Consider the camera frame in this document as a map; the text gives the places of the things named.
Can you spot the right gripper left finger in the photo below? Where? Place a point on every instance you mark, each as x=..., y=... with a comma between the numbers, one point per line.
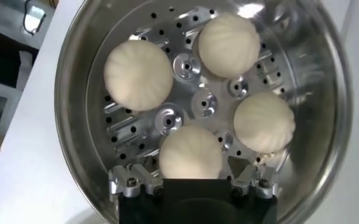
x=133, y=182

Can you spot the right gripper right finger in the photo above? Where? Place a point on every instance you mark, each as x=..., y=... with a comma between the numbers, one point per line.
x=252, y=181

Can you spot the white steamed baozi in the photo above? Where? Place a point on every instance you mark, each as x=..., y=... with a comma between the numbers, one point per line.
x=190, y=152
x=228, y=45
x=264, y=121
x=138, y=74

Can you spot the steel steamer basket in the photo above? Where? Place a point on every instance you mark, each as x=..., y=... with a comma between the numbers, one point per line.
x=313, y=76

